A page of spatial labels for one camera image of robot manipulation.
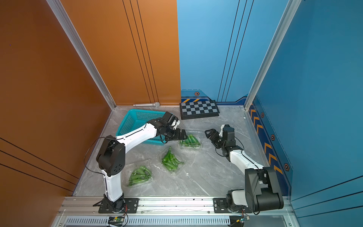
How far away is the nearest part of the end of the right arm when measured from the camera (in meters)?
0.68

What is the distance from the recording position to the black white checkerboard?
113cm

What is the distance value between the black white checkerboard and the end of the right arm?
0.92ft
